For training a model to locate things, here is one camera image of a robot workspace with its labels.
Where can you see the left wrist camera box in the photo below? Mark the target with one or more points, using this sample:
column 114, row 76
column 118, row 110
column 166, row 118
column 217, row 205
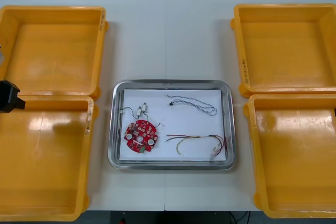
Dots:
column 1, row 57

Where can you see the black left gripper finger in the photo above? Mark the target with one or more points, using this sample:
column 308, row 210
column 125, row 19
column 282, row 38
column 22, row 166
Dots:
column 20, row 104

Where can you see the yellow-orange plastic bin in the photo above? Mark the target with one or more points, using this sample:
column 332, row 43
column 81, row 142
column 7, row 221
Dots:
column 39, row 161
column 302, row 169
column 52, row 45
column 283, row 45

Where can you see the round red circuit board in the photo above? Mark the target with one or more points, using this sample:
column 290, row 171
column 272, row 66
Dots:
column 140, row 136

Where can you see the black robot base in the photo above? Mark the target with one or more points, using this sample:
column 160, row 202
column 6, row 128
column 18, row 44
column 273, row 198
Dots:
column 136, row 217

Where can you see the small metal solenoid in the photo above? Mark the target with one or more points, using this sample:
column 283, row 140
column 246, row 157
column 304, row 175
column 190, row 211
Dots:
column 138, row 111
column 144, row 107

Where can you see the steel tray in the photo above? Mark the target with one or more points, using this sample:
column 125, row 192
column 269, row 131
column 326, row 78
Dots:
column 232, row 129

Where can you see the white sheet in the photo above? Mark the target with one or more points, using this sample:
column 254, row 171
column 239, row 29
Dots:
column 189, row 124

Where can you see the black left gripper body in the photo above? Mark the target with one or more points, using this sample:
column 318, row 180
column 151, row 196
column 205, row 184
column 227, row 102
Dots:
column 8, row 95

